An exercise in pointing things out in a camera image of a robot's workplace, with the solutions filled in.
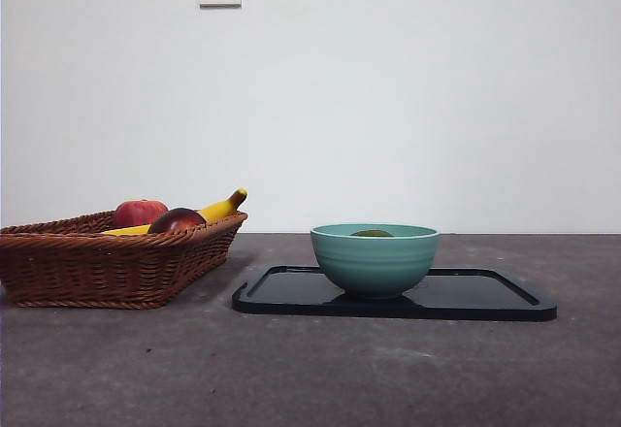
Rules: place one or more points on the green avocado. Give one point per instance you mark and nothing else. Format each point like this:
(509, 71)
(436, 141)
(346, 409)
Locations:
(371, 233)

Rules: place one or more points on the teal ceramic bowl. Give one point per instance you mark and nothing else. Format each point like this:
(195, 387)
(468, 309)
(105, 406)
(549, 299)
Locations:
(376, 267)

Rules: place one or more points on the yellow banana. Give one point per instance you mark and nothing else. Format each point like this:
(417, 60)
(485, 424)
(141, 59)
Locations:
(218, 208)

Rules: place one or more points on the dark rectangular tray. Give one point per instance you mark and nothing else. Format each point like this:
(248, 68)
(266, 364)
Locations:
(291, 296)

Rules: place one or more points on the dark red mango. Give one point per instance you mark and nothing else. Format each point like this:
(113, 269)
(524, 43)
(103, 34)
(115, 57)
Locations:
(177, 220)

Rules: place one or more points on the red apple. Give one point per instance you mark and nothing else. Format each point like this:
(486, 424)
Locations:
(138, 211)

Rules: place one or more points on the brown wicker basket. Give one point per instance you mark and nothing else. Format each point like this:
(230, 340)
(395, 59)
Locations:
(97, 267)

